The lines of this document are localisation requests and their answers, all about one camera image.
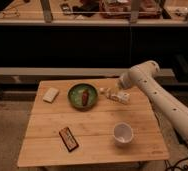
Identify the green ceramic bowl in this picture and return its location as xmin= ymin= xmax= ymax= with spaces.
xmin=68 ymin=83 xmax=98 ymax=110

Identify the white cup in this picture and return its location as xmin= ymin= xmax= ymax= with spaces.
xmin=113 ymin=122 xmax=134 ymax=147

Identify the red food item in bowl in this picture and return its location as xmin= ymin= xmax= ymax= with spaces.
xmin=82 ymin=90 xmax=89 ymax=106

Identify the wooden table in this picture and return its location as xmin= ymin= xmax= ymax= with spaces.
xmin=18 ymin=80 xmax=169 ymax=167

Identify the metal shelf rack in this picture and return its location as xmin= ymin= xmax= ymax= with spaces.
xmin=0 ymin=0 xmax=188 ymax=84

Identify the white labelled bottle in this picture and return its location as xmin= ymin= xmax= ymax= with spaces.
xmin=99 ymin=88 xmax=129 ymax=104

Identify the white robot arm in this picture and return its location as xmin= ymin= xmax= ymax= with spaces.
xmin=117 ymin=60 xmax=188 ymax=144

